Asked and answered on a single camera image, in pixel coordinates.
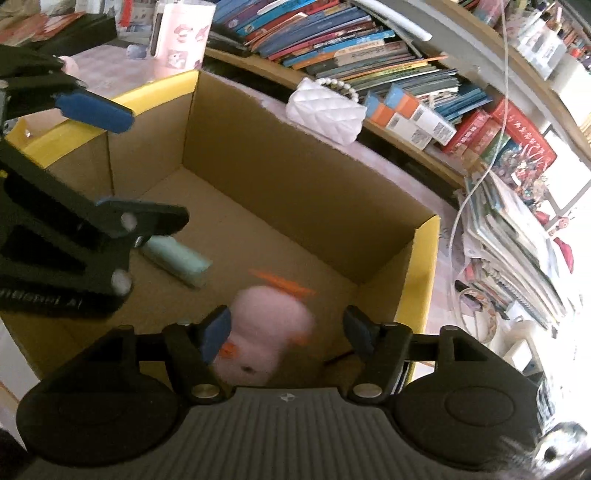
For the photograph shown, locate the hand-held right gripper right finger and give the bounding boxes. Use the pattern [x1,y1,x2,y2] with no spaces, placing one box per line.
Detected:
[342,305,523,403]

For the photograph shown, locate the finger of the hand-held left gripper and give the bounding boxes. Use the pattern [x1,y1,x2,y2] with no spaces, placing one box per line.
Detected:
[0,45,136,134]
[0,138,191,297]

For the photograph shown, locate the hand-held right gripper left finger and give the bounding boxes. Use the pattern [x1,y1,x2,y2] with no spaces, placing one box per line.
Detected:
[69,305,232,405]

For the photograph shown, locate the pink plush toy orange beak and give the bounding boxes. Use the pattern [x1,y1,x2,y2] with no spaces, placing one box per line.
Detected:
[212,270,317,387]

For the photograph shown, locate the mint green bottle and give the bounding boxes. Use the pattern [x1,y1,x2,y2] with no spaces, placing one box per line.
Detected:
[140,235,213,289]

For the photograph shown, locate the yellow cardboard box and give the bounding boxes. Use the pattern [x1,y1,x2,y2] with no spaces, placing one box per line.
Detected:
[0,69,442,394]

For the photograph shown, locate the black flat box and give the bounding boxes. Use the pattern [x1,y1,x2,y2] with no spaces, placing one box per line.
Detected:
[25,14,119,57]

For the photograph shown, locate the red printed booklet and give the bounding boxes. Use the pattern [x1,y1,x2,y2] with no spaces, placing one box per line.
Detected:
[0,12,86,45]

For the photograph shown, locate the pink cylindrical humidifier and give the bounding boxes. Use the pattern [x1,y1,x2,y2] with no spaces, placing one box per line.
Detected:
[148,0,217,71]

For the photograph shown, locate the printed tape roll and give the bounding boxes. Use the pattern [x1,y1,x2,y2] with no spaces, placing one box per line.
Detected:
[454,281,500,343]

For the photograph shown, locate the stack of magazines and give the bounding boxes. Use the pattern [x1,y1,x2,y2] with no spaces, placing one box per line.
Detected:
[457,171,570,325]

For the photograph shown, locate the orange blue white carton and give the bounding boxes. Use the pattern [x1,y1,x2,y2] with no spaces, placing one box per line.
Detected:
[385,84,458,145]
[365,92,435,151]

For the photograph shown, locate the red ornament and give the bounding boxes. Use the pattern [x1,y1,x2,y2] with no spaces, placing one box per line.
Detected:
[536,208,576,274]

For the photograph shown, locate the red book set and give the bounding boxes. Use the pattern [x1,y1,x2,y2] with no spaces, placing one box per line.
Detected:
[442,99,558,186]

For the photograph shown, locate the row of colourful books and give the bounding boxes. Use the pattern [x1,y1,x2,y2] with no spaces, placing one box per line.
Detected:
[208,0,495,126]

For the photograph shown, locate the wooden bookshelf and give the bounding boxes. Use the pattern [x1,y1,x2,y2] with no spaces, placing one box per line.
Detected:
[203,0,591,191]

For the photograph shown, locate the white storage box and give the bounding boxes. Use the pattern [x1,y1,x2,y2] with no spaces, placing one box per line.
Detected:
[512,9,570,80]

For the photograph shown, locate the white quilted purse pearl handle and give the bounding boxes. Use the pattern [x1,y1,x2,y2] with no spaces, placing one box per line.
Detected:
[285,76,368,145]

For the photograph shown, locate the white shelf post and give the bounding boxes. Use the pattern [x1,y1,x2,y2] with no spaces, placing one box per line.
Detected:
[359,0,433,43]

